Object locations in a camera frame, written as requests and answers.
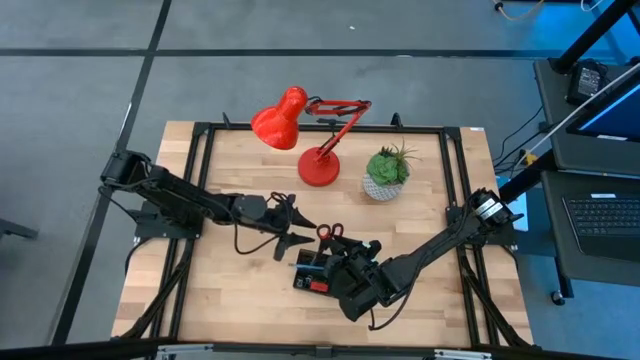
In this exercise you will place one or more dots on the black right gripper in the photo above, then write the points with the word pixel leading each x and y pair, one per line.
pixel 365 280

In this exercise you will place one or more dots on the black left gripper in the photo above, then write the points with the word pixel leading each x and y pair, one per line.
pixel 280 215

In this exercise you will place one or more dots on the black mesh desk organizer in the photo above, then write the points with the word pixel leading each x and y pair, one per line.
pixel 305 260

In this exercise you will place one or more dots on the blue pen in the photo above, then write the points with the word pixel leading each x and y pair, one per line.
pixel 307 267

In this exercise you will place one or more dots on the small red block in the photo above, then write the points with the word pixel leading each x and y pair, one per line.
pixel 319 287

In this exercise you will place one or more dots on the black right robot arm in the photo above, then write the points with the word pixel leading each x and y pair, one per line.
pixel 440 240

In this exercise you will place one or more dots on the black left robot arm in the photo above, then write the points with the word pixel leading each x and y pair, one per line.
pixel 175 192

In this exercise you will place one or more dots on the succulent in white triangle-pattern pot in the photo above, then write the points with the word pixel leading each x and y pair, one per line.
pixel 385 172

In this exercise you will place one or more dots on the black keyboard desk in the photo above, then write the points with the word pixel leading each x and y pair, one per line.
pixel 565 275

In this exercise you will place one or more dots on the black side desk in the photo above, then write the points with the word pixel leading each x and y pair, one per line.
pixel 555 125

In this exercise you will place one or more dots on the black keyboard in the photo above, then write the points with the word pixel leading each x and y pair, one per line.
pixel 605 220

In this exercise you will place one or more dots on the white slanted rod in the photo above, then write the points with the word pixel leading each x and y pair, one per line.
pixel 575 112

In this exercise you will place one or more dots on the grey chair leg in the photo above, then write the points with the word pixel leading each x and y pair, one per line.
pixel 15 230

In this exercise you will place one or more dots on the black power adapter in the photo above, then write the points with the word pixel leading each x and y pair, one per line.
pixel 587 80

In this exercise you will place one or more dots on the black side monitor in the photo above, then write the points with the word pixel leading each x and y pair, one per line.
pixel 615 117

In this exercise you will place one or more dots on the black stand pole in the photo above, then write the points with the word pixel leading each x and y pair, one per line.
pixel 595 32

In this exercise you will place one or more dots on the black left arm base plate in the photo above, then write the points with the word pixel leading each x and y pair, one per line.
pixel 165 230

